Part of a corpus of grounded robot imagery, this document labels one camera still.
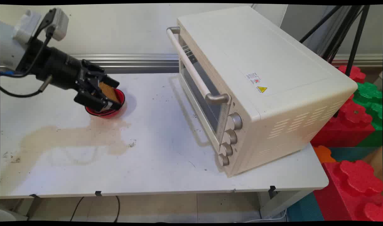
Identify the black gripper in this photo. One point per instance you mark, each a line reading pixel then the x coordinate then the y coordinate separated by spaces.
pixel 58 70

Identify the brown toast slice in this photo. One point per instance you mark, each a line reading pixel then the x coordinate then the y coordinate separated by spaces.
pixel 109 91

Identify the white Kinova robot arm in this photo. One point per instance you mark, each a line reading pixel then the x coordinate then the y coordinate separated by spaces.
pixel 8 47

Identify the red bowl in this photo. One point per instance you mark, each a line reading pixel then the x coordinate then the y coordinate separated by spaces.
pixel 120 99

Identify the blue object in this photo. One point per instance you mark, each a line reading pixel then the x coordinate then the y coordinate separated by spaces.
pixel 6 73

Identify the black tape piece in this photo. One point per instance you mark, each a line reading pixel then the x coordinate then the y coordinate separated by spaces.
pixel 34 196
pixel 98 193
pixel 272 191

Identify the silver oven knob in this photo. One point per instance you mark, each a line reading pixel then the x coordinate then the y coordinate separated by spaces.
pixel 230 137
pixel 234 121
pixel 226 149
pixel 223 160

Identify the yellow warning sticker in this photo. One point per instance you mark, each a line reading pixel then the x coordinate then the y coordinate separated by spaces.
pixel 261 89

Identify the cream toaster oven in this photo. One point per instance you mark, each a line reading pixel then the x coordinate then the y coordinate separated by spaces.
pixel 273 78

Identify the white table leg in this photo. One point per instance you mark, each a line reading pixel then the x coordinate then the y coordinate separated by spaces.
pixel 282 202

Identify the orange foam block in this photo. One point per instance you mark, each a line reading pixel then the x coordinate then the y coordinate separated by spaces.
pixel 324 154

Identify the teal foam mat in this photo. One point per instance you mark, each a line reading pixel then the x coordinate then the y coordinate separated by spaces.
pixel 304 208

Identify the teal foam block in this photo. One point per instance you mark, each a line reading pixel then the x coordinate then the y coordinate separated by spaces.
pixel 351 153

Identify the black tripod legs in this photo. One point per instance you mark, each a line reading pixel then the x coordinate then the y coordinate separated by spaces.
pixel 356 37

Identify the green foam block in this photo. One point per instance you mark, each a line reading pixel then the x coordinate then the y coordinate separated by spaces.
pixel 369 94

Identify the large red foam block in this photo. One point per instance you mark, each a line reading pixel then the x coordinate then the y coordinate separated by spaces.
pixel 351 188

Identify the aluminium rail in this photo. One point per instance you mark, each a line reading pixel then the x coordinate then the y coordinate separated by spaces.
pixel 132 60

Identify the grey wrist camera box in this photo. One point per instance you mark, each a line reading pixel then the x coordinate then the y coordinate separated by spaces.
pixel 58 23

